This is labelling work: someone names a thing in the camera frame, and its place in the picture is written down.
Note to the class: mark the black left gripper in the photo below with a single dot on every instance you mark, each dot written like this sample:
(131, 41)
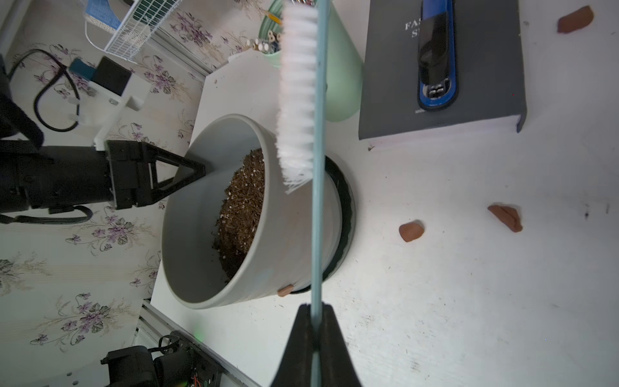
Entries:
(60, 177)

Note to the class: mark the grey hardcover book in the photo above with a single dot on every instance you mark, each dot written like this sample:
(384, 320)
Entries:
(490, 71)

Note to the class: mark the teal scrub brush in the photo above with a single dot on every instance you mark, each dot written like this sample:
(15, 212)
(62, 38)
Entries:
(300, 133)

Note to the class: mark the black pot saucer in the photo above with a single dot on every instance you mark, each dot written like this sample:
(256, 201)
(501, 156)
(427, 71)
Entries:
(298, 233)

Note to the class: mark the brown mud lump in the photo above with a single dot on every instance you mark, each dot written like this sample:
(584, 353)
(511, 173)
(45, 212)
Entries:
(508, 215)
(411, 231)
(576, 20)

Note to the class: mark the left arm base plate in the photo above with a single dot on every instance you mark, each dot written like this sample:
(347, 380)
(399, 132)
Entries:
(175, 361)

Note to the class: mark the mud patch on pot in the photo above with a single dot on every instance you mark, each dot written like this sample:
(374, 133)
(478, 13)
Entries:
(283, 292)

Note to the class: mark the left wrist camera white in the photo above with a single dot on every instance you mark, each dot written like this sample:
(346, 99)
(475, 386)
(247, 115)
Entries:
(110, 90)

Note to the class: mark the white wire wall basket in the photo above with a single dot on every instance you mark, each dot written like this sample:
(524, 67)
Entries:
(127, 34)

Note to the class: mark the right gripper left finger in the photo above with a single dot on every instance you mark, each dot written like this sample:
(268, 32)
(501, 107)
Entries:
(296, 363)

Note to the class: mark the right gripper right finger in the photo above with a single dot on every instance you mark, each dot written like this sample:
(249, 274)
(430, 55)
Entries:
(337, 369)

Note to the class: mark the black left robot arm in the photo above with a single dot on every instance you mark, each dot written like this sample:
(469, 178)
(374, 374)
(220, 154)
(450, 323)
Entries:
(16, 125)

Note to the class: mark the grey ceramic pot with soil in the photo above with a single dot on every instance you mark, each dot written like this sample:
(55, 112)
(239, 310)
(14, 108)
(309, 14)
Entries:
(224, 236)

